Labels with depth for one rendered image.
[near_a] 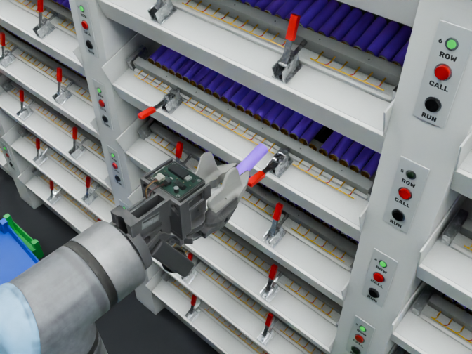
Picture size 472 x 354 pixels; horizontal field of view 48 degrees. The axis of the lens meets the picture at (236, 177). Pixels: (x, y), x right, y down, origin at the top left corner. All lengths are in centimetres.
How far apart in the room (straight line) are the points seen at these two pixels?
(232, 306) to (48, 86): 75
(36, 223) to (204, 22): 140
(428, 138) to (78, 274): 43
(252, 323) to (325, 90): 76
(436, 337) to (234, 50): 57
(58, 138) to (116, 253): 106
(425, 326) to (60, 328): 61
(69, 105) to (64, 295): 90
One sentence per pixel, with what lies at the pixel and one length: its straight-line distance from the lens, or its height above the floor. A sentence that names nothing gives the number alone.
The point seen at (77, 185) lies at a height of 33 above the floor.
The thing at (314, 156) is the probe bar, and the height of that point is 93.
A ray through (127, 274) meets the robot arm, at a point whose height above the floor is 103.
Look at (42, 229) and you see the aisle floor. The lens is 212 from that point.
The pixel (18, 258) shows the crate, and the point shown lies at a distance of 196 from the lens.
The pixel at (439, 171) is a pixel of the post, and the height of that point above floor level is 106.
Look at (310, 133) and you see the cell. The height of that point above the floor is 94.
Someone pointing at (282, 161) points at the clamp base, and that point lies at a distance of 89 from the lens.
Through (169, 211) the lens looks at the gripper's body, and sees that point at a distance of 64.
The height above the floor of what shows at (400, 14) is 123.
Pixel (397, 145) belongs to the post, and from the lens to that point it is 71.
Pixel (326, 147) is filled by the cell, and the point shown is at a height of 93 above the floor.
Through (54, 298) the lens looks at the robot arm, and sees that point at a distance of 58.
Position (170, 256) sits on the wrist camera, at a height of 96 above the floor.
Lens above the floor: 151
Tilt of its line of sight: 44 degrees down
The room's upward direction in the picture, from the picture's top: straight up
